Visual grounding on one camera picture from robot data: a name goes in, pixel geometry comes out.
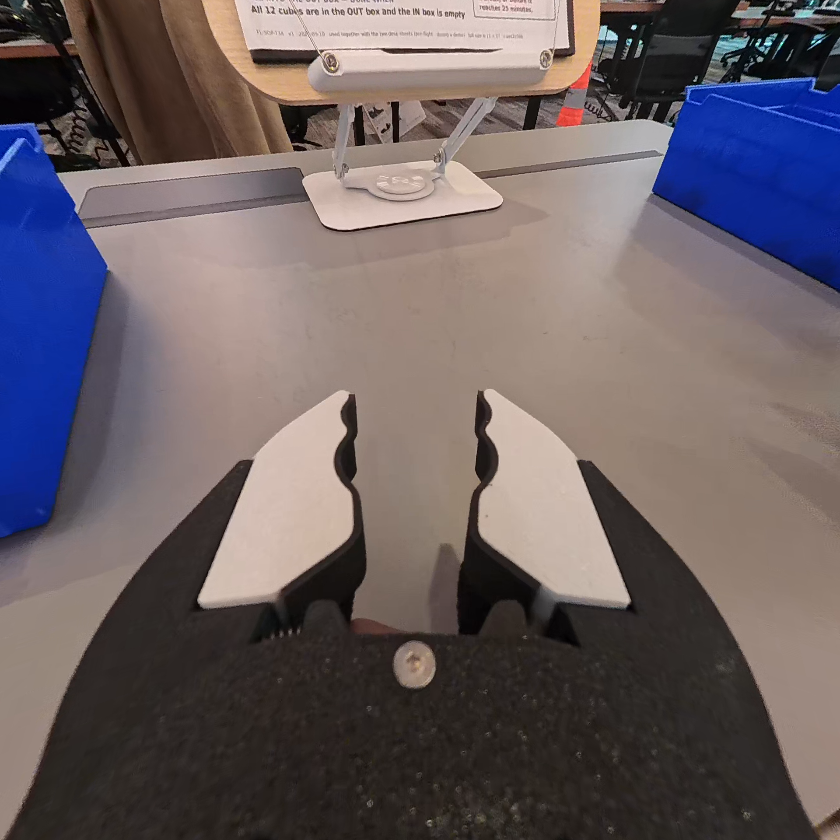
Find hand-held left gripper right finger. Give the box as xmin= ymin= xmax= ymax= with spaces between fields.
xmin=458 ymin=389 xmax=632 ymax=636

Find orange traffic cone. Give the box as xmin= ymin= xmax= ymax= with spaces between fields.
xmin=556 ymin=62 xmax=594 ymax=130

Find wooden document stand white base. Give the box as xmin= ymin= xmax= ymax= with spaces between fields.
xmin=200 ymin=0 xmax=602 ymax=232

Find printed instruction sheet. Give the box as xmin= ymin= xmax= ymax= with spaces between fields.
xmin=233 ymin=0 xmax=576 ymax=67

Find black office chair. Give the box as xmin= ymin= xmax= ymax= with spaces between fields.
xmin=600 ymin=0 xmax=744 ymax=123

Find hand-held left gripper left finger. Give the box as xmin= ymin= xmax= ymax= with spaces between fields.
xmin=197 ymin=390 xmax=367 ymax=636

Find printed paper poster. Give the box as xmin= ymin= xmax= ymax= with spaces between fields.
xmin=363 ymin=100 xmax=428 ymax=143

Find blue plastic bin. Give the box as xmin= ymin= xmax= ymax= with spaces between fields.
xmin=0 ymin=123 xmax=110 ymax=539
xmin=651 ymin=77 xmax=840 ymax=294

